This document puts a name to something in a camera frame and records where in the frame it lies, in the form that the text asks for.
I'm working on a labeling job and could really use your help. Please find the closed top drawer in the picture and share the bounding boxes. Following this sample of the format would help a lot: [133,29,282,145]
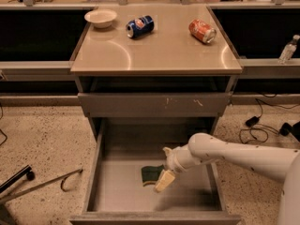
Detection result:
[78,93,231,117]

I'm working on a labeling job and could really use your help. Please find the open middle drawer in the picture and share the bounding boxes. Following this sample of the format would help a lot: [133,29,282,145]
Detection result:
[70,118,240,225]

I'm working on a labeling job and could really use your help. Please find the blue soda can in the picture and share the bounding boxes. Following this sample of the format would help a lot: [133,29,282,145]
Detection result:
[126,15,155,38]

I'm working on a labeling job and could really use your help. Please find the black cable on floor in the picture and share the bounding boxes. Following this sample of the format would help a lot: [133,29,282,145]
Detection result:
[238,92,300,145]

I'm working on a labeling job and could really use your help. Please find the metal rod with hook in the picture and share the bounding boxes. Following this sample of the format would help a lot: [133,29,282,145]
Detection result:
[0,168,83,204]

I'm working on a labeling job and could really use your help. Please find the white ceramic bowl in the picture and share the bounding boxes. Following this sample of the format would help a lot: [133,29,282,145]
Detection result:
[84,9,117,29]

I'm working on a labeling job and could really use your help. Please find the black stand leg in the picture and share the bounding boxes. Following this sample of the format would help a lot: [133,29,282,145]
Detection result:
[0,165,35,193]

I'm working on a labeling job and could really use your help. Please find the orange soda can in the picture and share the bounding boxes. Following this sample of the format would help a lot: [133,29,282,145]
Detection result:
[188,19,217,44]

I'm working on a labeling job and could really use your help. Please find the clear plastic water bottle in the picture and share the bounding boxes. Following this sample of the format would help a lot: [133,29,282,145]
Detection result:
[278,35,300,64]

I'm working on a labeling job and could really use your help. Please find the black power adapter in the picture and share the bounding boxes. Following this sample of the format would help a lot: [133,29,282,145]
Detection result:
[245,116,260,128]

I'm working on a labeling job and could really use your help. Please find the grey drawer cabinet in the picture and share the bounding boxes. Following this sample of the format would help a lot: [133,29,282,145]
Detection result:
[71,4,242,133]

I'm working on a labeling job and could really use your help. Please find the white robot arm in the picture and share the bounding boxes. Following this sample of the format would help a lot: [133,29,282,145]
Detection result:
[155,133,300,225]

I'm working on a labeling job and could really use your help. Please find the black office chair base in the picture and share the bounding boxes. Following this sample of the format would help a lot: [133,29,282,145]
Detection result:
[279,122,300,141]

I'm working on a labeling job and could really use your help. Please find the green yellow sponge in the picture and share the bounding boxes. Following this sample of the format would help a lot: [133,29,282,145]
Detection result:
[142,165,164,187]

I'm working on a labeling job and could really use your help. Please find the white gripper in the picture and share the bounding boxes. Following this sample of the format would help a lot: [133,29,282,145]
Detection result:
[154,146,188,193]

